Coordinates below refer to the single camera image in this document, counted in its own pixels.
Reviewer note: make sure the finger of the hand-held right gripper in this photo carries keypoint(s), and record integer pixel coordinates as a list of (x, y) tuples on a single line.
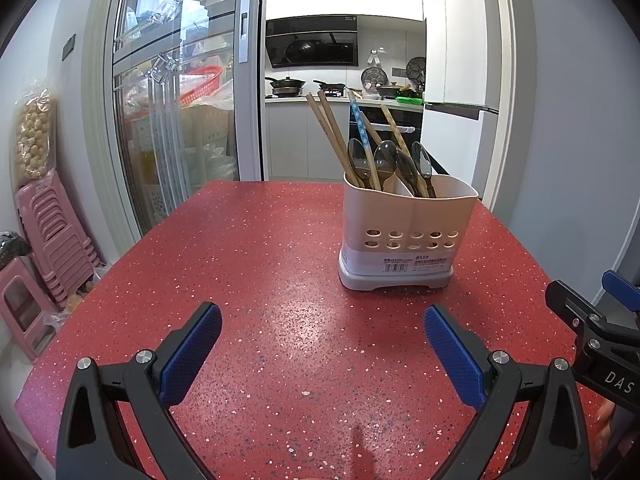
[(565, 297), (620, 285)]

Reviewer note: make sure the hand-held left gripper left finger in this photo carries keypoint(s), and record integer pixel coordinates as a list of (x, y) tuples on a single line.
[(192, 355)]

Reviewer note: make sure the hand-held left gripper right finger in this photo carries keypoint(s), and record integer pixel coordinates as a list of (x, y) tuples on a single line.
[(455, 355)]

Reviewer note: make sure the beige plastic utensil holder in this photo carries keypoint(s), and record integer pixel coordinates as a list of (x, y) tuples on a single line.
[(400, 210)]

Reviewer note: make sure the plain wooden chopstick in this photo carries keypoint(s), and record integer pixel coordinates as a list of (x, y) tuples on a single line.
[(330, 135), (371, 132), (333, 115)]

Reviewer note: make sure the thick bamboo chopstick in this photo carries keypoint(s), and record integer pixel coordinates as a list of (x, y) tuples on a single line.
[(391, 125)]

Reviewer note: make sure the blue patterned wooden chopstick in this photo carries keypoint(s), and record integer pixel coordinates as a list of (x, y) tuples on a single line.
[(355, 115)]

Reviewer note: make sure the single pink stool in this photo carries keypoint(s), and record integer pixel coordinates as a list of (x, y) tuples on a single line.
[(20, 310)]

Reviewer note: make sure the stack of pink plastic stools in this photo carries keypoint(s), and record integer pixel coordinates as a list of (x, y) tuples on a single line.
[(55, 240)]

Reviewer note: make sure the small black bag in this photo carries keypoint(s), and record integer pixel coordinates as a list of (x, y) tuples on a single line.
[(14, 250)]

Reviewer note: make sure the glass sliding door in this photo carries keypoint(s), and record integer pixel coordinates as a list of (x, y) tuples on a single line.
[(175, 135)]

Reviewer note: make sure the grey kitchen cabinets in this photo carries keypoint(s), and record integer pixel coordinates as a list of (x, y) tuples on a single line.
[(290, 140)]

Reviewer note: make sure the black built-in oven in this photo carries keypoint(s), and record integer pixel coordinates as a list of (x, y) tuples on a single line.
[(406, 117)]

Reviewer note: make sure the green flat board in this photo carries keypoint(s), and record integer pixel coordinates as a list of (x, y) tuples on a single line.
[(410, 101)]

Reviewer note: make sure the red plastic basket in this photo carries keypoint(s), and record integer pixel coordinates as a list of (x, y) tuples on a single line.
[(200, 87)]

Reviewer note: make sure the clear bag of beige balls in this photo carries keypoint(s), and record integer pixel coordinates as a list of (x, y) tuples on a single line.
[(32, 140)]

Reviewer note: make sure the black cooking pot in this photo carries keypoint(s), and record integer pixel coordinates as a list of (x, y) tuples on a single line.
[(387, 92)]

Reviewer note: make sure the round metal steamer rack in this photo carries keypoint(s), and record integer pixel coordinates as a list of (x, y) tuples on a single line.
[(375, 78), (415, 70)]

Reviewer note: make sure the white refrigerator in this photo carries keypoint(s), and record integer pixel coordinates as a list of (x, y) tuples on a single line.
[(460, 35)]

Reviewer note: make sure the black wok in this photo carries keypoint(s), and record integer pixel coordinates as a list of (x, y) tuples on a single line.
[(286, 85)]

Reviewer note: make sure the black frying pan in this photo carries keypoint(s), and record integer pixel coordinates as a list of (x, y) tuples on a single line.
[(330, 88)]

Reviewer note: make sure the black range hood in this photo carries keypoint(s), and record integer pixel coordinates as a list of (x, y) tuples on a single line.
[(312, 42)]

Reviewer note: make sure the black wall switch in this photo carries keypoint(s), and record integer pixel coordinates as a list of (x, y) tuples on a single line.
[(69, 47)]

